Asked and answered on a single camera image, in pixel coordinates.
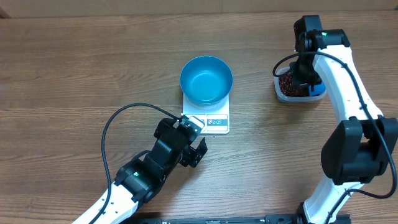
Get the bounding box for blue scoop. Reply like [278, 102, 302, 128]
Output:
[308, 82, 326, 96]

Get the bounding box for blue bowl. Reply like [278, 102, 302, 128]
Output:
[180, 55, 234, 105]

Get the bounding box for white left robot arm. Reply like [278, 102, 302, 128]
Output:
[73, 115, 208, 224]

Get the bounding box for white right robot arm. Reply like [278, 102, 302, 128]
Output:
[290, 15, 397, 223]

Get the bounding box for white kitchen scale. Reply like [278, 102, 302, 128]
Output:
[182, 95, 230, 134]

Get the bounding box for red beans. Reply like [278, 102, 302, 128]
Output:
[279, 74, 309, 97]

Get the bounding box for clear plastic bean container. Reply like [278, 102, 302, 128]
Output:
[274, 77, 326, 103]

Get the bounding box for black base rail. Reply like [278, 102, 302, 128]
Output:
[124, 212, 352, 224]

